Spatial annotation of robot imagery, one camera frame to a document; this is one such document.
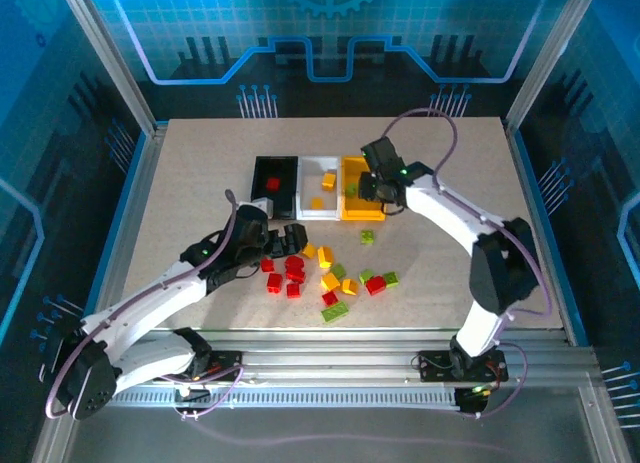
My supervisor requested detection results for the aluminium mounting rail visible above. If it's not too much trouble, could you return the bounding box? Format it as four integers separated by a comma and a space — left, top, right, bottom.
64, 327, 601, 389

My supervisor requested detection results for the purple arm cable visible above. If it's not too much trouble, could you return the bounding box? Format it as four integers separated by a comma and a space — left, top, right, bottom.
43, 188, 246, 424
382, 107, 554, 419

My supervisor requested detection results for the slotted grey cable duct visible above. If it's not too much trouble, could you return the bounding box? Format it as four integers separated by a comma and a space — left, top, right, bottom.
79, 386, 464, 410

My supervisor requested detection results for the aluminium corner post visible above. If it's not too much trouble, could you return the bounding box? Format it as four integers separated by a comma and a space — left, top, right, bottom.
54, 0, 169, 137
502, 0, 604, 132

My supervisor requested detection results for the aluminium side rail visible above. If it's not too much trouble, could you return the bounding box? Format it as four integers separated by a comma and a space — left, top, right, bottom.
82, 120, 171, 344
502, 118, 589, 347

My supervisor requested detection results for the long green lego brick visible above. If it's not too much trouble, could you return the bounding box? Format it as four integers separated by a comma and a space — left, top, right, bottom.
320, 302, 352, 326

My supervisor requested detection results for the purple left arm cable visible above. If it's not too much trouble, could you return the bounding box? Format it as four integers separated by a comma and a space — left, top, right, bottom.
43, 188, 246, 424

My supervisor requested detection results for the white plastic container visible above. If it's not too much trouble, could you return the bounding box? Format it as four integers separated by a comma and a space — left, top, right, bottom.
295, 155, 344, 222

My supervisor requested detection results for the black plastic container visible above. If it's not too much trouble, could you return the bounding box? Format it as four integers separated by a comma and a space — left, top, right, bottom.
248, 155, 300, 222

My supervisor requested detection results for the long loose purple cable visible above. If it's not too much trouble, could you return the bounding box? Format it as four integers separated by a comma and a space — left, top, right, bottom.
192, 417, 506, 452

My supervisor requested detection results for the black controller box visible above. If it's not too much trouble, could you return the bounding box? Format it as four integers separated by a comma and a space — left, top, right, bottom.
452, 385, 501, 420
172, 385, 214, 409

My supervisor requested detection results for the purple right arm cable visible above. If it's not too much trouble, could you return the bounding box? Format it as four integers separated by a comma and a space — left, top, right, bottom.
382, 107, 554, 419

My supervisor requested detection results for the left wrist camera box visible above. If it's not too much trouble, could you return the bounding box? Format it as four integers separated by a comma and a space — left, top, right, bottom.
238, 196, 276, 220

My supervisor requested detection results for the yellow plastic container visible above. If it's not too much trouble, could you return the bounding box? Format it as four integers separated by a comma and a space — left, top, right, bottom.
339, 155, 389, 222

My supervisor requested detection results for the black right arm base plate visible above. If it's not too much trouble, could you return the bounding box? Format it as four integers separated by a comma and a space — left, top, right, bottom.
417, 349, 510, 383

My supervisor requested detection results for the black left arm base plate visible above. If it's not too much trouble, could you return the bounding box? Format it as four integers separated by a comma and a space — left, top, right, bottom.
197, 350, 245, 384

